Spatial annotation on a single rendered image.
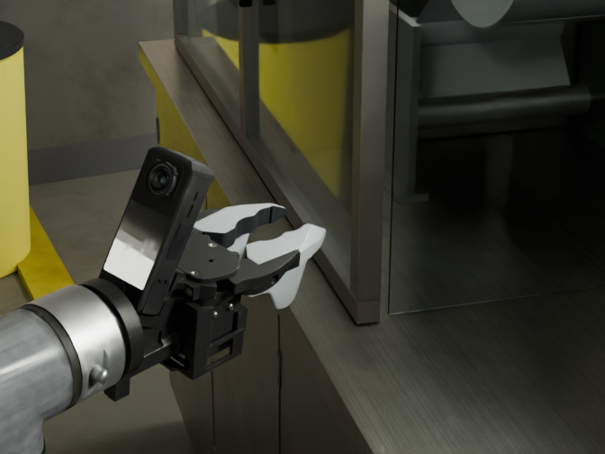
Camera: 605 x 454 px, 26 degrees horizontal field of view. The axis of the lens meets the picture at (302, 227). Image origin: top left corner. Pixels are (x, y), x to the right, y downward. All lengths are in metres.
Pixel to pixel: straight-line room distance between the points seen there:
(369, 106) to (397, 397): 0.32
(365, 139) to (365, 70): 0.08
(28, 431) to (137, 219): 0.17
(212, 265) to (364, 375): 0.56
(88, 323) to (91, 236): 3.10
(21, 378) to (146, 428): 2.20
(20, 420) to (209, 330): 0.17
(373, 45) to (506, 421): 0.43
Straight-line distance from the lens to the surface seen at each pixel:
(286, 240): 0.99
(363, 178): 1.49
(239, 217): 1.01
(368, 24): 1.43
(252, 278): 0.94
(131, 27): 4.29
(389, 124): 1.95
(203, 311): 0.93
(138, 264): 0.91
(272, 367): 1.88
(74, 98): 4.31
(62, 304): 0.88
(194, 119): 2.23
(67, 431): 3.05
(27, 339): 0.85
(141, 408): 3.11
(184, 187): 0.89
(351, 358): 1.50
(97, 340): 0.87
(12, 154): 3.64
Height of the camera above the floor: 1.66
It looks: 25 degrees down
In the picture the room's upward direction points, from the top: straight up
